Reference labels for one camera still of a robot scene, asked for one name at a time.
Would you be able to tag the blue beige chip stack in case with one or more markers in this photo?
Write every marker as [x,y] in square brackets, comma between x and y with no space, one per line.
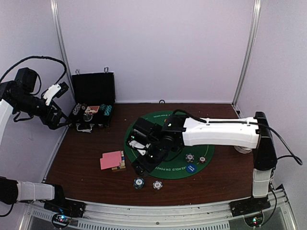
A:
[76,109]

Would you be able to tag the blue beige chip mat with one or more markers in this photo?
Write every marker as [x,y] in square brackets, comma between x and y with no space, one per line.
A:
[189,157]

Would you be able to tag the boxed playing card deck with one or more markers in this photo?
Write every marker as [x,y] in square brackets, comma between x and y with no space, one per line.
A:
[92,109]

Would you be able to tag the blue small blind button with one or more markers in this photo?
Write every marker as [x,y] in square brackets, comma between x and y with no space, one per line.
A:
[191,168]

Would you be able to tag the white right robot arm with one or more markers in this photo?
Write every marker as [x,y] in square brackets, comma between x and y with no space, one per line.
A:
[181,129]

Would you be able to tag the black poker chip case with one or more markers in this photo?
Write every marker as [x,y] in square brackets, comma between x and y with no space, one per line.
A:
[93,89]

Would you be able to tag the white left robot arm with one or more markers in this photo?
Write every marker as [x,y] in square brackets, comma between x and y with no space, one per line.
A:
[18,98]

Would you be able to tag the aluminium front rail base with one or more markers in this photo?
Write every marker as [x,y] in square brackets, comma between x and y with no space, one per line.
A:
[211,216]

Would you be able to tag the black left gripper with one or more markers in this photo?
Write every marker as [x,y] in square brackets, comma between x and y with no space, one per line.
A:
[52,123]

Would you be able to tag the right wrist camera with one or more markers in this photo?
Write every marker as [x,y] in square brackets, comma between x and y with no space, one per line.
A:
[140,132]

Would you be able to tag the blue green 50 chip stack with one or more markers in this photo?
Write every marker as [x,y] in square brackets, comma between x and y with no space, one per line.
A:
[138,183]

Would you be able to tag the blue beige 10 chip stack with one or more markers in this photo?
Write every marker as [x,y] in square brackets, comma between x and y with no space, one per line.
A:
[157,185]

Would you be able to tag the clear acrylic dealer button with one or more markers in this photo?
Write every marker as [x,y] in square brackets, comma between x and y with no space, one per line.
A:
[87,117]

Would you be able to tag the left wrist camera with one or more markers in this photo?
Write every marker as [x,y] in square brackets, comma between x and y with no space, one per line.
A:
[55,90]

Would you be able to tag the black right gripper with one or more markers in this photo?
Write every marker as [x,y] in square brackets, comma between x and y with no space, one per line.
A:
[149,166]

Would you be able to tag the dark blue green chip stack in case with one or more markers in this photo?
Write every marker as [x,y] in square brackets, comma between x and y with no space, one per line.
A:
[102,108]

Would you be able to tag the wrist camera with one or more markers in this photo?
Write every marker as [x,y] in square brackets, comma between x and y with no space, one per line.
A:
[140,132]
[55,90]

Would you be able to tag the green round poker mat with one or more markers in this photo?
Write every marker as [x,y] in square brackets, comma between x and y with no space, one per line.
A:
[175,165]

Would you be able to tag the pink playing cards pile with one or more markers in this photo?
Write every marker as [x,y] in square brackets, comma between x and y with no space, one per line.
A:
[110,160]

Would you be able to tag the open card deck box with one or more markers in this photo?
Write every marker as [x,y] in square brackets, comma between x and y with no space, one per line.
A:
[122,164]

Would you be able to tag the teal blue chip stack in case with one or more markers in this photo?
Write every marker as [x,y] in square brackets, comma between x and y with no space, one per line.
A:
[108,110]

